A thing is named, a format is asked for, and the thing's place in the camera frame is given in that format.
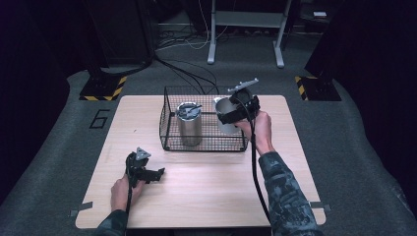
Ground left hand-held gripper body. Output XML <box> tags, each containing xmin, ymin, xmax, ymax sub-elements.
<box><xmin>125</xmin><ymin>147</ymin><xmax>152</xmax><ymax>189</ymax></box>

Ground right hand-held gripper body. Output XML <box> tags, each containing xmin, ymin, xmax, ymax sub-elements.
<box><xmin>227</xmin><ymin>77</ymin><xmax>262</xmax><ymax>125</ymax></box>

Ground silver metal mug with handle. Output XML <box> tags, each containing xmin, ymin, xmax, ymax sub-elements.
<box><xmin>212</xmin><ymin>96</ymin><xmax>244</xmax><ymax>135</ymax></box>

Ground black wire basket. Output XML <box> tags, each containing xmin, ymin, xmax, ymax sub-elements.
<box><xmin>158</xmin><ymin>86</ymin><xmax>252</xmax><ymax>153</ymax></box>

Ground silver tumbler with lid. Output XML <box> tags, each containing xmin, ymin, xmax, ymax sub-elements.
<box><xmin>175</xmin><ymin>101</ymin><xmax>204</xmax><ymax>148</ymax></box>

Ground person's left hand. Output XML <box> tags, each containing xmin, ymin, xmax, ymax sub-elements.
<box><xmin>110</xmin><ymin>172</ymin><xmax>148</xmax><ymax>213</ymax></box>

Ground person's right hand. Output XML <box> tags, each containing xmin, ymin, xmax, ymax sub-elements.
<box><xmin>233</xmin><ymin>110</ymin><xmax>275</xmax><ymax>156</ymax></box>

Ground grey tape strip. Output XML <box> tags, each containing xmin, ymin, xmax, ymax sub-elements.
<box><xmin>68</xmin><ymin>201</ymin><xmax>94</xmax><ymax>218</ymax></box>
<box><xmin>309</xmin><ymin>201</ymin><xmax>332</xmax><ymax>212</ymax></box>

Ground black hazard-striped stand base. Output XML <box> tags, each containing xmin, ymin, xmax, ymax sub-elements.
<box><xmin>293</xmin><ymin>75</ymin><xmax>342</xmax><ymax>102</ymax></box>
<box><xmin>79</xmin><ymin>75</ymin><xmax>128</xmax><ymax>102</ymax></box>

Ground dark curtain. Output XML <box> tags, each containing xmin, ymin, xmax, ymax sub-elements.
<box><xmin>0</xmin><ymin>0</ymin><xmax>88</xmax><ymax>205</ymax></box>
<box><xmin>304</xmin><ymin>0</ymin><xmax>417</xmax><ymax>214</ymax></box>

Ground black cabinet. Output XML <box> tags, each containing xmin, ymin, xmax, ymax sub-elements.
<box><xmin>84</xmin><ymin>0</ymin><xmax>155</xmax><ymax>68</ymax></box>

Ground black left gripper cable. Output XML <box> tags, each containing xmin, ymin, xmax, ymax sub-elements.
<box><xmin>124</xmin><ymin>153</ymin><xmax>136</xmax><ymax>214</ymax></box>

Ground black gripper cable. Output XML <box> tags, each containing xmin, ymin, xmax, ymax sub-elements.
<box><xmin>124</xmin><ymin>153</ymin><xmax>136</xmax><ymax>214</ymax></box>
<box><xmin>233</xmin><ymin>95</ymin><xmax>272</xmax><ymax>224</ymax></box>

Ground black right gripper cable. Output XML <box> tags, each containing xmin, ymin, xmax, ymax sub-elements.
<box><xmin>233</xmin><ymin>95</ymin><xmax>272</xmax><ymax>224</ymax></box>

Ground black floor cables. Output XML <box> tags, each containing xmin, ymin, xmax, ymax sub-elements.
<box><xmin>152</xmin><ymin>53</ymin><xmax>220</xmax><ymax>95</ymax></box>

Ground white floor cables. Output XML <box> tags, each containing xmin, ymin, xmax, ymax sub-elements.
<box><xmin>156</xmin><ymin>0</ymin><xmax>231</xmax><ymax>52</ymax></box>

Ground white metal desk frame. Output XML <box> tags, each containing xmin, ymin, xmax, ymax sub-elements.
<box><xmin>207</xmin><ymin>0</ymin><xmax>293</xmax><ymax>69</ymax></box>

